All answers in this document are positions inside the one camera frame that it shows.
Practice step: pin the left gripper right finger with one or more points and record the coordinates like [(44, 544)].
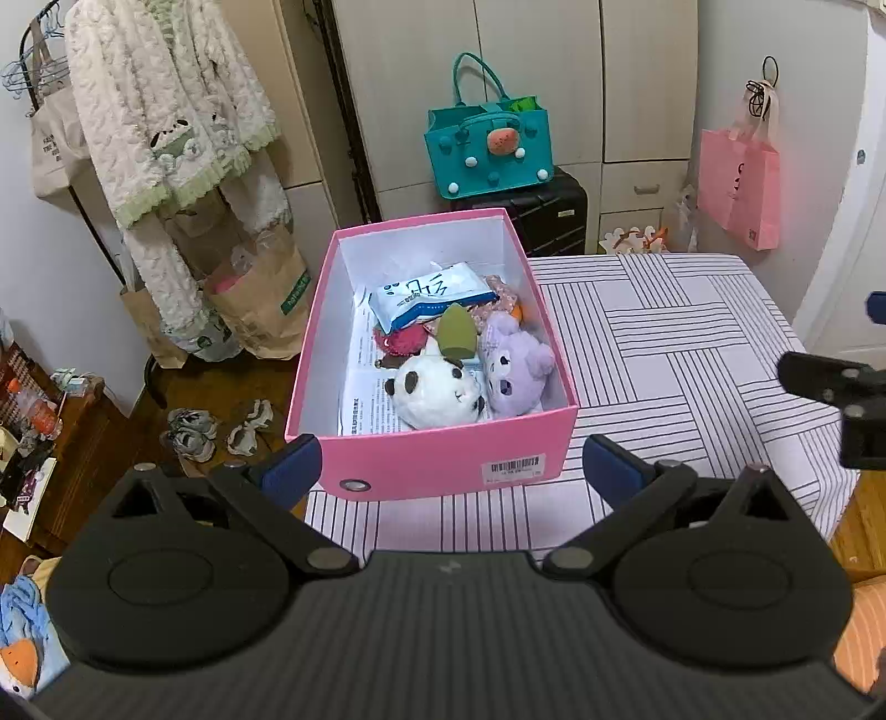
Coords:
[(668, 522)]

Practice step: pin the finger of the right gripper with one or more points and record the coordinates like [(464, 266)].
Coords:
[(856, 389), (876, 307)]

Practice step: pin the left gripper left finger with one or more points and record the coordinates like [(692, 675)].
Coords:
[(236, 496)]

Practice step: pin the purple plush toy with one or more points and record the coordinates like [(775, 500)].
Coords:
[(515, 364)]

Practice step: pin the white panda plush toy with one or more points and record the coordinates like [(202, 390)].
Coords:
[(431, 392)]

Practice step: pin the dark red fabric item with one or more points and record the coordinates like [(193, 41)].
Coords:
[(399, 345)]

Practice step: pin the green makeup sponge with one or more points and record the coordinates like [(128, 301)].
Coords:
[(457, 334)]

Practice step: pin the blue white tissue pack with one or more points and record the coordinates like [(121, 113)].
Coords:
[(402, 304)]

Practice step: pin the white door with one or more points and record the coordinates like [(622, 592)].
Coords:
[(832, 319)]

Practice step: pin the pink cardboard box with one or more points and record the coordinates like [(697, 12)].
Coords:
[(494, 451)]

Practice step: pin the printed paper sheet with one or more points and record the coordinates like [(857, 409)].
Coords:
[(365, 408)]

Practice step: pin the striped white tablecloth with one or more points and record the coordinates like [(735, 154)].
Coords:
[(672, 358)]

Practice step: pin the pink paper shopping bag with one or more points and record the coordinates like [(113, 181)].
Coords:
[(739, 171)]

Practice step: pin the wooden side shelf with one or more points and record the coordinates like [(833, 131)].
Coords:
[(91, 454)]

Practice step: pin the brown paper bag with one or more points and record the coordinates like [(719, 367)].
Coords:
[(262, 288)]

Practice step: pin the orange cap plastic bottle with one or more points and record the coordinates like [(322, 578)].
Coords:
[(36, 410)]

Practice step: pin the colourful gift box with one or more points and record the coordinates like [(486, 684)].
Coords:
[(635, 240)]

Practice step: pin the black suitcase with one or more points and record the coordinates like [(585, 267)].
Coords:
[(550, 218)]

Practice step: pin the teal felt handbag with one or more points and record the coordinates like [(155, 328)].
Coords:
[(494, 147)]

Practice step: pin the beige canvas tote bag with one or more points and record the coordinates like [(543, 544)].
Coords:
[(59, 147)]

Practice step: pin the cream fleece pajama jacket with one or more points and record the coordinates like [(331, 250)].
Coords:
[(172, 112)]

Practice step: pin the beige wardrobe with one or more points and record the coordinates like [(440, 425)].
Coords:
[(353, 82)]

